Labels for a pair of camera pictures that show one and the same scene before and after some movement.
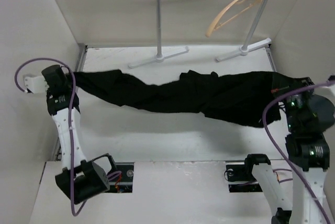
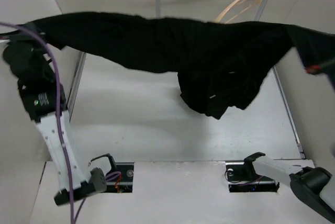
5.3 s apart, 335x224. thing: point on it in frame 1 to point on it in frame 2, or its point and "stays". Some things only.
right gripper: [280, 83] to [322, 68]
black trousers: [244, 98] to [220, 65]
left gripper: [49, 92] to [36, 31]
